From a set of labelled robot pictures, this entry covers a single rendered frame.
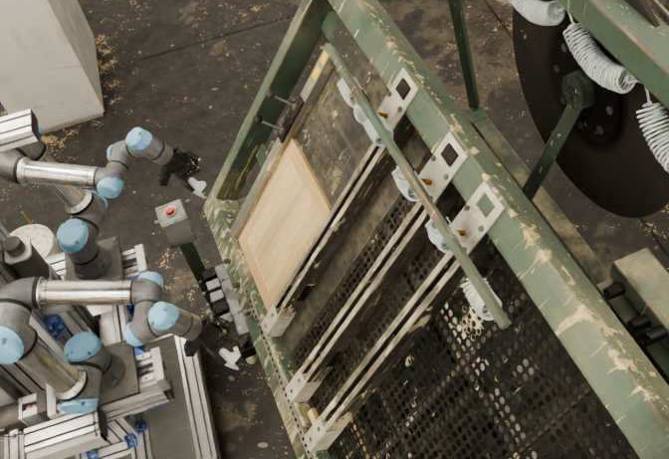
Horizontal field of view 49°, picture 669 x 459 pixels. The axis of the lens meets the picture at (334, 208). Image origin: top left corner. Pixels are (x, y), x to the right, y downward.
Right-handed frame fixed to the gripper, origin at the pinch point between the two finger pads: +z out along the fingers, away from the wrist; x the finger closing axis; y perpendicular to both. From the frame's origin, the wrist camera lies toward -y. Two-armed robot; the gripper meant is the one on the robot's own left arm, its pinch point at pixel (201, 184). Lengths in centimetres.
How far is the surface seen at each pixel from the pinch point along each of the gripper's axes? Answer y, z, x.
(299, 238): 17.3, 29.1, -23.2
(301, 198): 25.5, 23.8, -12.1
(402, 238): 61, 7, -63
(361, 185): 56, 6, -39
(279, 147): 25.7, 18.7, 11.2
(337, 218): 42, 12, -39
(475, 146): 96, -10, -63
